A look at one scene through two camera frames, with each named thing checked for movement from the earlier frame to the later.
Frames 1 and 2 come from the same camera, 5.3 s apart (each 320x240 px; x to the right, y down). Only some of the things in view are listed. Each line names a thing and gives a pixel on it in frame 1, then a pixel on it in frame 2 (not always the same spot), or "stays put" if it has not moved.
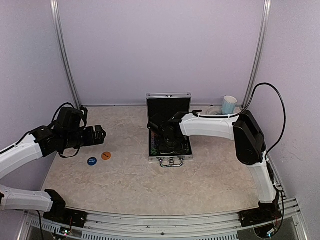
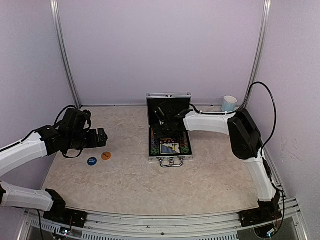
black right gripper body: x=173 y=145 → x=165 y=132
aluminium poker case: x=167 y=104 stays put
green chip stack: x=154 y=151 stays put
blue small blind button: x=92 y=161 stays put
